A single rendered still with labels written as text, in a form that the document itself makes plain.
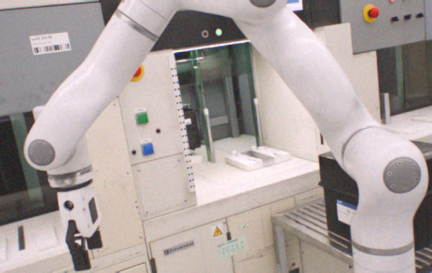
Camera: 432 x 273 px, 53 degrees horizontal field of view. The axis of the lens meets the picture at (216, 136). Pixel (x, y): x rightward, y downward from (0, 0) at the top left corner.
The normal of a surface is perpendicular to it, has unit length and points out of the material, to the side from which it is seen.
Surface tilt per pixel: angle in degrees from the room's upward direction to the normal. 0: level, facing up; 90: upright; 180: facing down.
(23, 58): 90
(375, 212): 127
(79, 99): 65
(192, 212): 90
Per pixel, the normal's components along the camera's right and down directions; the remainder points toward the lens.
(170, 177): 0.43, 0.12
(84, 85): 0.41, -0.47
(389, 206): -0.03, 0.76
